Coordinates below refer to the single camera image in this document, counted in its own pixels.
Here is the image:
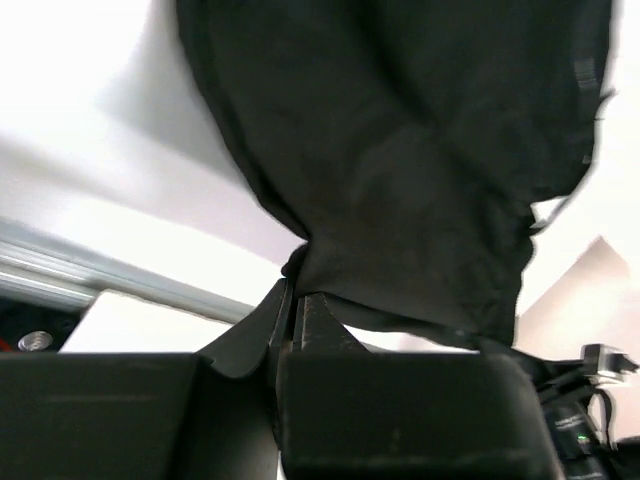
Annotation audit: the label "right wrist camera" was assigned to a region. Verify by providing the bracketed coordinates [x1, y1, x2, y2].
[582, 344, 639, 386]

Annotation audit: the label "black shorts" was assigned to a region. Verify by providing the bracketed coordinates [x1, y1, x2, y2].
[175, 1, 614, 348]

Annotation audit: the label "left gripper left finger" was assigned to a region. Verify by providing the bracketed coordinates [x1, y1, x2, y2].
[1, 280, 292, 479]

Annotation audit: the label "aluminium frame rail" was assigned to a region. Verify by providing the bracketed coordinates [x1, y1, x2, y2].
[1, 224, 252, 324]

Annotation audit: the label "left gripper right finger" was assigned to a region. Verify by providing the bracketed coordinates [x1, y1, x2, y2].
[280, 295, 560, 479]

